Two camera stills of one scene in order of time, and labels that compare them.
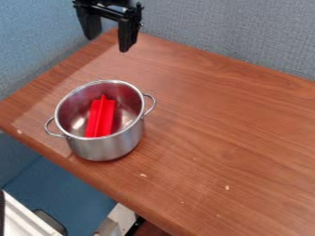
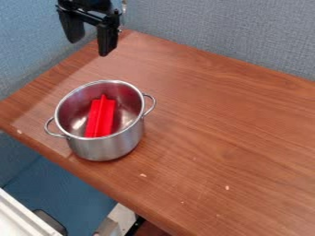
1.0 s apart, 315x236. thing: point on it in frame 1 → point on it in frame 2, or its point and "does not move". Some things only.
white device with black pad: (23, 222) does not move
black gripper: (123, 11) → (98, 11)
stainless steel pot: (71, 112) does not move
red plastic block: (102, 117) does not move
